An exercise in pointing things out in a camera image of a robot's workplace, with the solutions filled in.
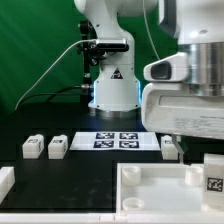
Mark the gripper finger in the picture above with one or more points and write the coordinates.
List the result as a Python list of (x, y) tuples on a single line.
[(176, 141)]

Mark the white block left edge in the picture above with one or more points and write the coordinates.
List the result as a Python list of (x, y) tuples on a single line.
[(7, 180)]

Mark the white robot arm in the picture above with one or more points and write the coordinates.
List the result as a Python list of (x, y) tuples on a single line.
[(198, 25)]

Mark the white square tabletop tray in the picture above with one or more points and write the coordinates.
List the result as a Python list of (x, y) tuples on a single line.
[(160, 188)]

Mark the white sheet with markers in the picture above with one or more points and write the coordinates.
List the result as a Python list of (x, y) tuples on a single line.
[(131, 141)]

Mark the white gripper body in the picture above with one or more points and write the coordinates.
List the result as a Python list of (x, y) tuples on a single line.
[(170, 108)]

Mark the silver camera on stand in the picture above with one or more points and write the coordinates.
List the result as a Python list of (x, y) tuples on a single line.
[(112, 45)]

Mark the white front table rail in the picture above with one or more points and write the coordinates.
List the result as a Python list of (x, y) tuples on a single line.
[(201, 218)]

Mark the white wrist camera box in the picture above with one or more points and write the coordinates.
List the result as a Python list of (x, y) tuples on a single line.
[(170, 69)]

